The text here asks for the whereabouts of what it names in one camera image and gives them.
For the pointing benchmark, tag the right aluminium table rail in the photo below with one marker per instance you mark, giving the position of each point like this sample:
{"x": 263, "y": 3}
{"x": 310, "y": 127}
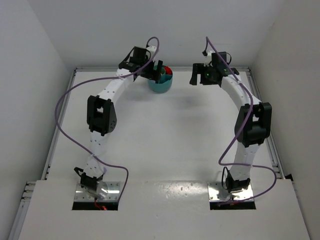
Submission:
{"x": 271, "y": 146}

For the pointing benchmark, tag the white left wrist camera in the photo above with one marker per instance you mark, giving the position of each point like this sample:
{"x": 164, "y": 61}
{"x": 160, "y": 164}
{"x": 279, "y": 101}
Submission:
{"x": 151, "y": 52}

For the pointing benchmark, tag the aluminium table edge rail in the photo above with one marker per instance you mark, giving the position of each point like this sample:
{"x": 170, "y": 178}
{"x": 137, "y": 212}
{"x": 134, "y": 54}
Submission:
{"x": 25, "y": 139}

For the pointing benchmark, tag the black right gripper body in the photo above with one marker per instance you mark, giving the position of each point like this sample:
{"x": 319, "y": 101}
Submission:
{"x": 198, "y": 74}

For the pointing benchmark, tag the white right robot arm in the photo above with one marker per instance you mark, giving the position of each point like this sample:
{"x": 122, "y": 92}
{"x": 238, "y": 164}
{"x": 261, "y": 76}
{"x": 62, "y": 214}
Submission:
{"x": 253, "y": 123}

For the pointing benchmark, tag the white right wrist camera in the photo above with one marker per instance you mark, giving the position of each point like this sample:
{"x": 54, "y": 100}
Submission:
{"x": 208, "y": 57}

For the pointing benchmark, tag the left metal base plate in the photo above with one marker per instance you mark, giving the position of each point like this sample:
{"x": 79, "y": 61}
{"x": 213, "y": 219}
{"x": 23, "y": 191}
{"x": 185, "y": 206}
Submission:
{"x": 106, "y": 191}

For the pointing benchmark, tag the teal divided round container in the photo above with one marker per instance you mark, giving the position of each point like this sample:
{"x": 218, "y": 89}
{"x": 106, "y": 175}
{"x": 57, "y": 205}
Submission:
{"x": 163, "y": 85}

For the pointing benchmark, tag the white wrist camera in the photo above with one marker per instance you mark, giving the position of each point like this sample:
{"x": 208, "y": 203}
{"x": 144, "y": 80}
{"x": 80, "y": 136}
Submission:
{"x": 208, "y": 57}
{"x": 151, "y": 52}

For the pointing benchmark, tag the small red lego brick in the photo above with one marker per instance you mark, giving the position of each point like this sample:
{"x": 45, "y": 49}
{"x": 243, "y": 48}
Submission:
{"x": 167, "y": 70}

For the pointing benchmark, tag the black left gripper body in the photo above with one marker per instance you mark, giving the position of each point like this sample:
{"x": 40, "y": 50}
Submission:
{"x": 152, "y": 71}

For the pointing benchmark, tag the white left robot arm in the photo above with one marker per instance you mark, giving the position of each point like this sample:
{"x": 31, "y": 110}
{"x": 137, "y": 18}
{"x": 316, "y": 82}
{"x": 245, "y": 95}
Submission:
{"x": 101, "y": 111}

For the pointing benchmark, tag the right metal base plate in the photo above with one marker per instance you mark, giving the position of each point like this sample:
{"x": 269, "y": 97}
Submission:
{"x": 218, "y": 194}

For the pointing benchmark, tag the metal base plate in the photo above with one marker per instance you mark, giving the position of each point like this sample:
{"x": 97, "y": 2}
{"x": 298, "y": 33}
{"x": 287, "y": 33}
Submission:
{"x": 106, "y": 191}
{"x": 218, "y": 194}

